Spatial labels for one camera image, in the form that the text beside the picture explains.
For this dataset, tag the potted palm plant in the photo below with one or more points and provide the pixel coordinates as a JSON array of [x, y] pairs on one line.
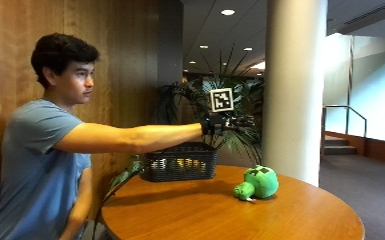
[[245, 96]]

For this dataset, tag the white marker cube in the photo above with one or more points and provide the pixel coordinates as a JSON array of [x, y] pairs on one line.
[[221, 100]]

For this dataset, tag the white round column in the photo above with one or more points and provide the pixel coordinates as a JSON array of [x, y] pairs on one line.
[[294, 90]]

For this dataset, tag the yellow item in basket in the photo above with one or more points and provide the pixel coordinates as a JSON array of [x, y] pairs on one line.
[[187, 163]]

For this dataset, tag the green plush toy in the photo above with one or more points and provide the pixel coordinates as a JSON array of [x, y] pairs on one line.
[[259, 182]]

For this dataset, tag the black plastic basket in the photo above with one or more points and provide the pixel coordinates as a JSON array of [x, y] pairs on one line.
[[179, 163]]

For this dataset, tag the round ceiling light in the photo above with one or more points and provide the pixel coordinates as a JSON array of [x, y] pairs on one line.
[[204, 47], [228, 12], [248, 49]]

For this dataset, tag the stair steps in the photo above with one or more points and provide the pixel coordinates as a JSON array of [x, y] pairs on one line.
[[338, 145]]

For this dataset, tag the metal stair handrail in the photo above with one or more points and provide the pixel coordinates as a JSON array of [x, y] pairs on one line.
[[346, 115]]

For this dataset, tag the green leafy plant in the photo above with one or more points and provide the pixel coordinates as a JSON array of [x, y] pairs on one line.
[[127, 173]]

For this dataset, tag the the person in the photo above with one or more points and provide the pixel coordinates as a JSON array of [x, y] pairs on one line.
[[40, 160]]

